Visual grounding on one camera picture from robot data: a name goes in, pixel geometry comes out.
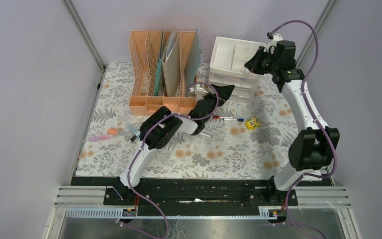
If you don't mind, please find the black cap white marker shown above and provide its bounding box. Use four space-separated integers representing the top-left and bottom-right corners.
199 132 212 138

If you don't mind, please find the orange cap grey highlighter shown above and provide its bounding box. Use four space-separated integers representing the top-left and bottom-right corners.
107 128 132 136

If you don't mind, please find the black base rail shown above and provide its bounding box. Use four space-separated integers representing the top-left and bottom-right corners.
71 177 298 216

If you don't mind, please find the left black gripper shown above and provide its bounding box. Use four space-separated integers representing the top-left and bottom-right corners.
202 85 234 123

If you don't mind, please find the light blue folder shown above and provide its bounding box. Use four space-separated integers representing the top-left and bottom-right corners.
184 28 201 97

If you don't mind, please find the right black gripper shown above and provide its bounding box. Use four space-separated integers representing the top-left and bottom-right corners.
243 47 279 76

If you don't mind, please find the yellow owl eraser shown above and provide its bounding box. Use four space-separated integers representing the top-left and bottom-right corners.
245 117 261 130

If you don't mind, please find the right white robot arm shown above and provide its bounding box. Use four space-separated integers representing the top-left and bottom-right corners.
244 36 340 205

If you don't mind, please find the teal folder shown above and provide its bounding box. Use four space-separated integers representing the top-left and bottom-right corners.
153 33 165 97

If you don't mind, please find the blue cap whiteboard marker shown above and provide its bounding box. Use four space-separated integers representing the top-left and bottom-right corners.
222 118 244 122

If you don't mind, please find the orange plastic file organizer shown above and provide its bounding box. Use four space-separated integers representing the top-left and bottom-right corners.
129 30 201 116

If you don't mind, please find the floral patterned desk mat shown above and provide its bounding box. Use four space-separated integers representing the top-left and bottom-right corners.
88 62 297 179

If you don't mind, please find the white plastic drawer unit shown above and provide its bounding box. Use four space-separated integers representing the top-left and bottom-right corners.
208 36 266 105

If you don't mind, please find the red cap marker near drawers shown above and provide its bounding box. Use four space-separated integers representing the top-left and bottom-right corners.
212 115 234 120

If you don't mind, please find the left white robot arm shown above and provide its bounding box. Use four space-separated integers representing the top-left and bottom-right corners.
113 84 235 205

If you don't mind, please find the black cap marker left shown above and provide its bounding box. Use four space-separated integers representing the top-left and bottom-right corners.
130 132 140 142

